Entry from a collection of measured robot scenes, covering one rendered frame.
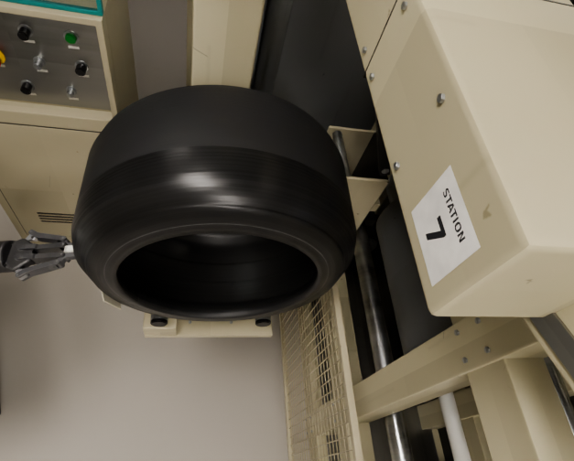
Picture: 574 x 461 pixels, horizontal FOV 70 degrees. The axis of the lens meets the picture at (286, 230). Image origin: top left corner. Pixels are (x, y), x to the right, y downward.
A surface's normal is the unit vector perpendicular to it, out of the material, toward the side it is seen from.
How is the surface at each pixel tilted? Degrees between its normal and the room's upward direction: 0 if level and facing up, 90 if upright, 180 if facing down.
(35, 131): 90
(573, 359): 90
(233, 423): 0
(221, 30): 90
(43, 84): 90
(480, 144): 68
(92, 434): 0
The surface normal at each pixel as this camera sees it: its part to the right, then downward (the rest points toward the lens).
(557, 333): -0.98, -0.05
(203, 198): 0.08, 0.18
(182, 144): -0.09, -0.52
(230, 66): 0.07, 0.85
